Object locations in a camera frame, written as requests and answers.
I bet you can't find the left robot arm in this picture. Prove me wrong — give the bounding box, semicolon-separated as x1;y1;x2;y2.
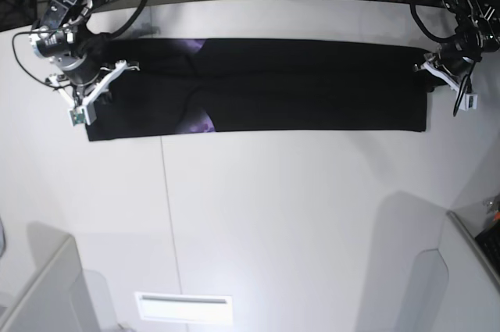
410;0;499;111

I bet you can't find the black keyboard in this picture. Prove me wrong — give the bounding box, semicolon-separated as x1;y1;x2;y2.
475;220;500;272

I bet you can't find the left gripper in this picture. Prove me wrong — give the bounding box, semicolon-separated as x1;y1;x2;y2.
413;45;477;96

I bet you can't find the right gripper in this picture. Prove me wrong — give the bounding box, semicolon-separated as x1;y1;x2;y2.
45;55;140;112

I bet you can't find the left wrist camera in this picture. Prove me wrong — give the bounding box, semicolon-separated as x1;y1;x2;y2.
459;93;478;111

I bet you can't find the black T-shirt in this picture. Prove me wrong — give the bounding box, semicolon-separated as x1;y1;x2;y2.
86;38;441;141

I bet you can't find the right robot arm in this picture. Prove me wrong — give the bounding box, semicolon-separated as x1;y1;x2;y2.
29;0;148;110

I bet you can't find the white left monitor stand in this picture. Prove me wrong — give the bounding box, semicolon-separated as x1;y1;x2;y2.
1;235;101;332

